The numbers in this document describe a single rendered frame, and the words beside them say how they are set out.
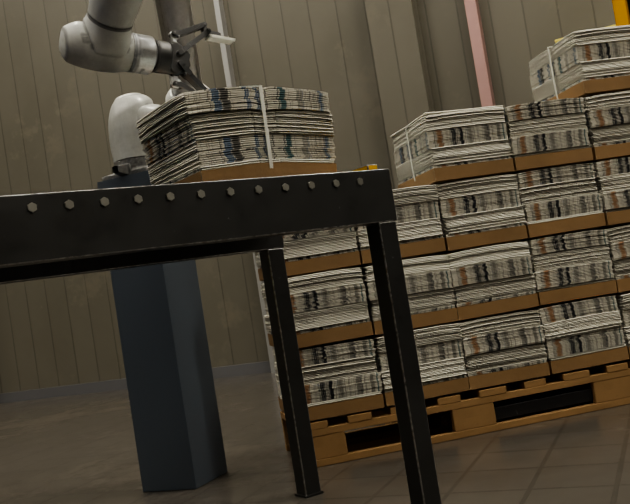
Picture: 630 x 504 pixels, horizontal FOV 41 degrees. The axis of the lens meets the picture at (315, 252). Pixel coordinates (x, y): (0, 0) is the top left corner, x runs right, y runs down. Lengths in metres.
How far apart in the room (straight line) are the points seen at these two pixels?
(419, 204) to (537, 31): 2.85
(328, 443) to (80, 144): 4.53
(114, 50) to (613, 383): 1.95
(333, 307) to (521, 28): 3.19
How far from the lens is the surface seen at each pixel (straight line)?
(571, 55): 3.12
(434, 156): 2.78
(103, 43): 1.93
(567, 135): 2.98
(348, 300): 2.66
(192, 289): 2.76
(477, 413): 2.81
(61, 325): 6.92
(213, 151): 1.87
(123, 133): 2.75
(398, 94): 5.43
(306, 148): 1.99
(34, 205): 1.52
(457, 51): 5.53
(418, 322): 2.72
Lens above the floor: 0.57
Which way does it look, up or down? 2 degrees up
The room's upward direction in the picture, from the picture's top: 9 degrees counter-clockwise
